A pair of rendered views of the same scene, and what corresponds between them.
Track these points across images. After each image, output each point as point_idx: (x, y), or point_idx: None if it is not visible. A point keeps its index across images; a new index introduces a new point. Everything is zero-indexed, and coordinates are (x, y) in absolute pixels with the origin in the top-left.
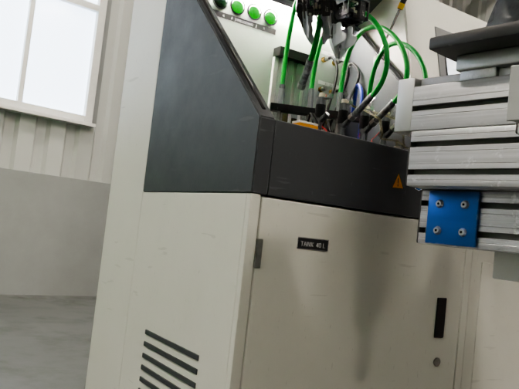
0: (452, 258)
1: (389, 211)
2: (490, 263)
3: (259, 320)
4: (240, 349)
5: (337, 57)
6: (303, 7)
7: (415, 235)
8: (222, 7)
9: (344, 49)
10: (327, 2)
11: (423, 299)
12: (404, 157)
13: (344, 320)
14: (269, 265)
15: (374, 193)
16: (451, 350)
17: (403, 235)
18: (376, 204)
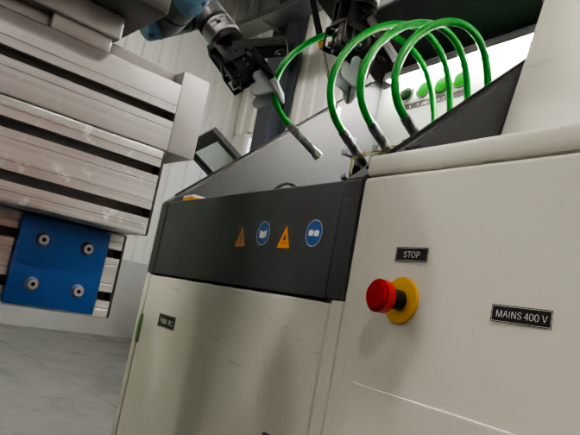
0: (296, 362)
1: (227, 280)
2: (368, 388)
3: (129, 394)
4: (116, 418)
5: (345, 103)
6: (228, 86)
7: (249, 316)
8: (406, 99)
9: (352, 87)
10: (226, 71)
11: (246, 425)
12: (251, 203)
13: (170, 421)
14: (142, 340)
15: (217, 258)
16: None
17: (236, 315)
18: (217, 273)
